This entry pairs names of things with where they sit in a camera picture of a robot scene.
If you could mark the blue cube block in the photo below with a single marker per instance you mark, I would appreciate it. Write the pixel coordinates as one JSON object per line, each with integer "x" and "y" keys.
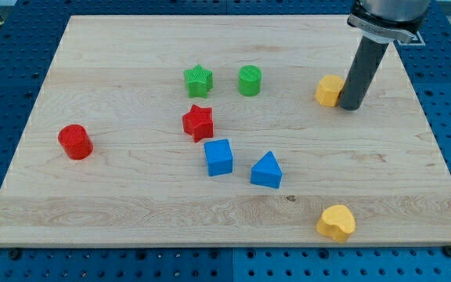
{"x": 219, "y": 157}

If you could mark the green star block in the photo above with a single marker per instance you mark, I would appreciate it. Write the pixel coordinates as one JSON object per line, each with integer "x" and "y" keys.
{"x": 198, "y": 81}

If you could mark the light wooden board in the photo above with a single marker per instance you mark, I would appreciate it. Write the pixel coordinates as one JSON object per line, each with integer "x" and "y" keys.
{"x": 216, "y": 131}

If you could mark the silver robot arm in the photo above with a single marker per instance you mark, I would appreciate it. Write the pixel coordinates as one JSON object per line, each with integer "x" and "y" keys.
{"x": 381, "y": 22}

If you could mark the yellow hexagon block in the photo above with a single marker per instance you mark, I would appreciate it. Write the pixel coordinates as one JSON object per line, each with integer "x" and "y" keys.
{"x": 328, "y": 90}

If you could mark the blue triangle block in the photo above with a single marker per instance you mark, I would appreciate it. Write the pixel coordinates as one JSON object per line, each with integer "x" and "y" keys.
{"x": 267, "y": 172}

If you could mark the red cylinder block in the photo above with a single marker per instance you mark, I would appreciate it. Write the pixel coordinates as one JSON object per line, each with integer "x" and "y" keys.
{"x": 75, "y": 142}

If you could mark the green cylinder block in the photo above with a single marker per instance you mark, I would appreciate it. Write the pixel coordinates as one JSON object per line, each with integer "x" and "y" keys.
{"x": 249, "y": 80}

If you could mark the red star block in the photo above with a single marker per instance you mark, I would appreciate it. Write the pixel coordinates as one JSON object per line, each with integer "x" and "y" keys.
{"x": 198, "y": 123}

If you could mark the yellow heart block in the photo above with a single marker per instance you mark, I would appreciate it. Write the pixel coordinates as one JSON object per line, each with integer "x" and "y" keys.
{"x": 336, "y": 222}

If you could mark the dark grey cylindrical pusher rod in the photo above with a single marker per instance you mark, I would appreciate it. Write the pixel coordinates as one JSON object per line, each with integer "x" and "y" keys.
{"x": 364, "y": 66}

